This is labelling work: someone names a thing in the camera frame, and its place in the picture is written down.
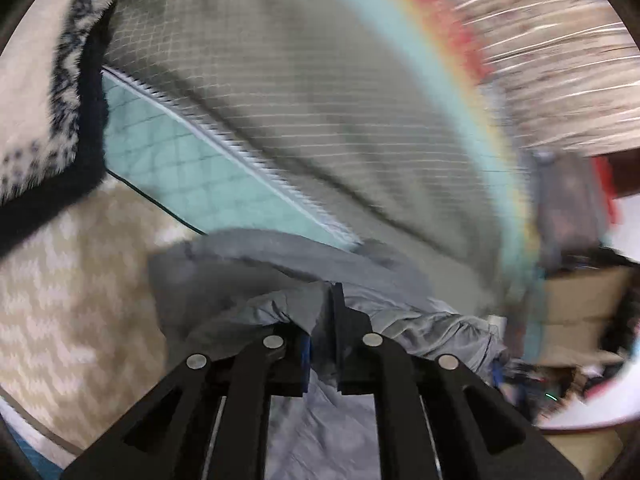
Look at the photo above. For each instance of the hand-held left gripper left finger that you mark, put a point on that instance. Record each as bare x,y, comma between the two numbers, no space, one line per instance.
306,357

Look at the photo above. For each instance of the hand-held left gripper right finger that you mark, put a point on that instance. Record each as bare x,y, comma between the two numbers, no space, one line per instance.
344,355

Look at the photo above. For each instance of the grey quilted jacket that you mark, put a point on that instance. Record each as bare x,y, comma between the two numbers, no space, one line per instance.
300,265

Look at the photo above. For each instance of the cardboard box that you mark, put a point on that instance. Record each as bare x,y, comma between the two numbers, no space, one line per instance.
575,305

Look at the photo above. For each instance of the colourful patchwork quilt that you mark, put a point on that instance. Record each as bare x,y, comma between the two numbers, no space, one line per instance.
450,35

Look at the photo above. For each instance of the beige floral curtain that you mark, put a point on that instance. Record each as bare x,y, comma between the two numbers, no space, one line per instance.
550,60

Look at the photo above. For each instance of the white and black patterned sweater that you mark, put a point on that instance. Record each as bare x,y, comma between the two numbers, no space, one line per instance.
30,110

